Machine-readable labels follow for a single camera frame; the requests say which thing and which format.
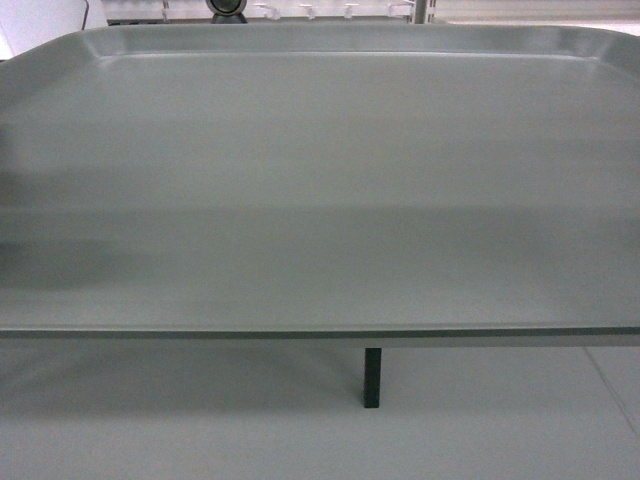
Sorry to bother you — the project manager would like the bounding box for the grey plastic tray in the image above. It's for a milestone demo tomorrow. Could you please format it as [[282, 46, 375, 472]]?
[[1, 24, 639, 347]]

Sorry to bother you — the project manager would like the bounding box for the black barcode scanner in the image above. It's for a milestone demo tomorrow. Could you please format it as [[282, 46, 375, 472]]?
[[205, 0, 247, 24]]

